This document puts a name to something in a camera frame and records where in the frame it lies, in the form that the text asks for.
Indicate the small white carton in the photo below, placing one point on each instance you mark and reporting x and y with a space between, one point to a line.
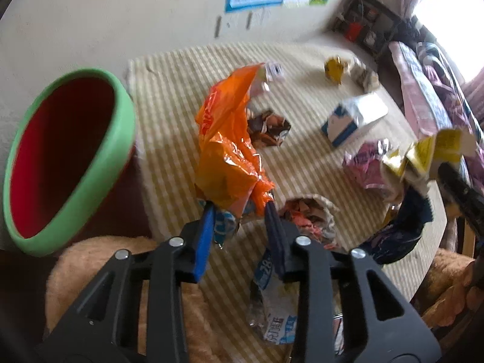
275 70

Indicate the red box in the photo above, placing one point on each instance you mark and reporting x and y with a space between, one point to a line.
352 31

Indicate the dark blue wrapper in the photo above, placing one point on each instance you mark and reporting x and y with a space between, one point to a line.
406 230

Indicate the tan fleece cloth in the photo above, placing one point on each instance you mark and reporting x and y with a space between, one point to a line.
87 249

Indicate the orange plastic bag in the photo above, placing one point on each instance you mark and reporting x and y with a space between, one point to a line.
223 140

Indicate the dark metal shelf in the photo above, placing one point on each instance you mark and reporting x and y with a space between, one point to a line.
382 26

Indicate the crumpled pink white carton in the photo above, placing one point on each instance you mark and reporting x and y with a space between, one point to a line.
259 87

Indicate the window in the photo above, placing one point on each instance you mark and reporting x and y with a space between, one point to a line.
450 26

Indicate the crumpled orange white paper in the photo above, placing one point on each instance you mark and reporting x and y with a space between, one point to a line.
310 215

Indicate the crumpled beige carton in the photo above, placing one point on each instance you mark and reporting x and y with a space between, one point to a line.
365 75

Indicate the red white packet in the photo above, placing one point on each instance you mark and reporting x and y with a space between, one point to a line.
337 331

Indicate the clear plastic wrapper blue label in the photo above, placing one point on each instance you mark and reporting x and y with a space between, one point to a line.
272 310

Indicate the white wall socket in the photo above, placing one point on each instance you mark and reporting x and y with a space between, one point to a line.
217 26
248 20

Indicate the red bin with green rim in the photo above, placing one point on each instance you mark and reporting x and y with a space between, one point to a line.
64 140

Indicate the small yellow wrapper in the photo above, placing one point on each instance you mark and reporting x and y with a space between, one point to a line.
334 68

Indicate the blue white box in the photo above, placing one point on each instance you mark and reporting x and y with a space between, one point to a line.
351 119

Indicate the wooden bed frame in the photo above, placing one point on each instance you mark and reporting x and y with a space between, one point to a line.
469 234

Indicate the yellow wrapper with black print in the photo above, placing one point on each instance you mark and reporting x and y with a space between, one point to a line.
427 151

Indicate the dark brown carton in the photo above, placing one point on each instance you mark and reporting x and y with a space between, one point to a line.
268 128

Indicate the white jug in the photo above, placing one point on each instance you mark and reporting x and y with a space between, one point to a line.
370 39

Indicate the bed with patterned bedding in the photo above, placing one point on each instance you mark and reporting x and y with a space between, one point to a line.
419 94

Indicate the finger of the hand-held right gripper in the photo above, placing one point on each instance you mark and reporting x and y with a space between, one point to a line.
459 193

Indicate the pink snack wrapper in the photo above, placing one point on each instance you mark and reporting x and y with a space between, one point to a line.
365 162

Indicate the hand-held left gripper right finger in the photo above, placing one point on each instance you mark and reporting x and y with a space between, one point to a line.
274 234

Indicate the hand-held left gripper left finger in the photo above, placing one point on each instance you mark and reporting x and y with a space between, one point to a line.
204 242

